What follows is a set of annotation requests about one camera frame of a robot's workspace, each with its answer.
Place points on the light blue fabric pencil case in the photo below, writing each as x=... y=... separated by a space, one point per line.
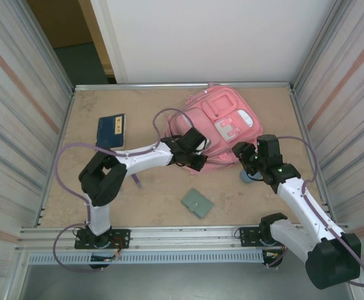
x=247 y=178

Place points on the green snap wallet notebook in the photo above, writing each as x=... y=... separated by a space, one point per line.
x=197 y=203

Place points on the pink backpack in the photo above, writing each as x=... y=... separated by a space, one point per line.
x=225 y=109

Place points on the purple pen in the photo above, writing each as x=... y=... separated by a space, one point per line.
x=137 y=181

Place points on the dark blue book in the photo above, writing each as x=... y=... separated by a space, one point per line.
x=110 y=131

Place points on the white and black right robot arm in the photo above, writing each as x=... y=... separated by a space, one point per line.
x=312 y=212

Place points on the grey metal sheet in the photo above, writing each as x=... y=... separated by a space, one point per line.
x=184 y=284

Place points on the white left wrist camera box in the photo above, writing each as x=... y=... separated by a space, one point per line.
x=206 y=144

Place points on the aluminium side frame rail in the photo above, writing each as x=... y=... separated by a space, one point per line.
x=298 y=109
x=68 y=109

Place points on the wide aluminium mounting rail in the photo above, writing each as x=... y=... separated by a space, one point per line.
x=184 y=234

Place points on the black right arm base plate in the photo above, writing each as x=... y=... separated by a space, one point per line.
x=247 y=237

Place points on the aluminium table edge rail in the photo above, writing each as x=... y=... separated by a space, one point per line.
x=122 y=86

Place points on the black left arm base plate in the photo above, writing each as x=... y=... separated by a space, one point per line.
x=120 y=237

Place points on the aluminium upright post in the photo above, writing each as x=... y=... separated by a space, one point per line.
x=48 y=47
x=318 y=47

